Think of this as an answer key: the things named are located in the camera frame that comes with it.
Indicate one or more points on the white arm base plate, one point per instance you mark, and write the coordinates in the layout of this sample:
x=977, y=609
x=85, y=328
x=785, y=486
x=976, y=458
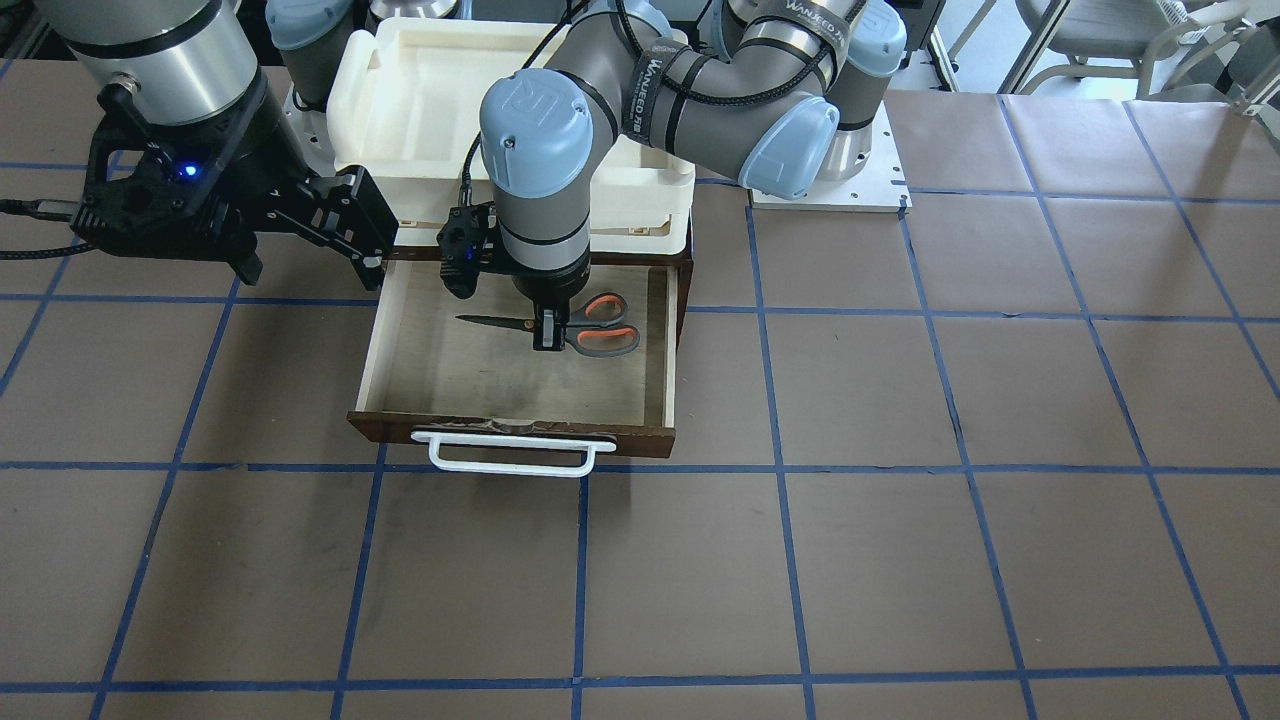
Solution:
x=863, y=172
x=310, y=129

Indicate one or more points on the white plastic tray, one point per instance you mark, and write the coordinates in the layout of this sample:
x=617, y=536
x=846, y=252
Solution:
x=405, y=105

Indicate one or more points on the grey orange handled scissors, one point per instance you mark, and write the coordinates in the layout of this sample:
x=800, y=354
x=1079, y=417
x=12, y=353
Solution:
x=597, y=329

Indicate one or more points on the dark wooden drawer cabinet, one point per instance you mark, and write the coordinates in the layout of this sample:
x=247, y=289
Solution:
x=670, y=246

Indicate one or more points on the wooden drawer with dark front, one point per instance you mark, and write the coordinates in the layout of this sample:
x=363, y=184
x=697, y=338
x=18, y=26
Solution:
x=428, y=369

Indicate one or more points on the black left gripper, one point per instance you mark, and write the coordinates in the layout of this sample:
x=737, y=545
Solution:
x=543, y=289

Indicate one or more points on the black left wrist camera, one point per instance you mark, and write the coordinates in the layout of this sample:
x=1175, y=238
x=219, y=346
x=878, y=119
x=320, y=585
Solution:
x=466, y=248

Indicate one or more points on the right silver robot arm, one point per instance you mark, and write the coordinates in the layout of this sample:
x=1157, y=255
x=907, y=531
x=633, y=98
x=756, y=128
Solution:
x=185, y=60

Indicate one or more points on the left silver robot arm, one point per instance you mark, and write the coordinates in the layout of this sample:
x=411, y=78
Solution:
x=789, y=106

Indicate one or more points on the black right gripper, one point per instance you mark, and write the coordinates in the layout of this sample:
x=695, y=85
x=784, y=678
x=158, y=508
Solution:
x=262, y=158

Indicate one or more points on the grey office chair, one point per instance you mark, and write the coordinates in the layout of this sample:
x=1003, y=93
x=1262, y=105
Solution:
x=1116, y=39

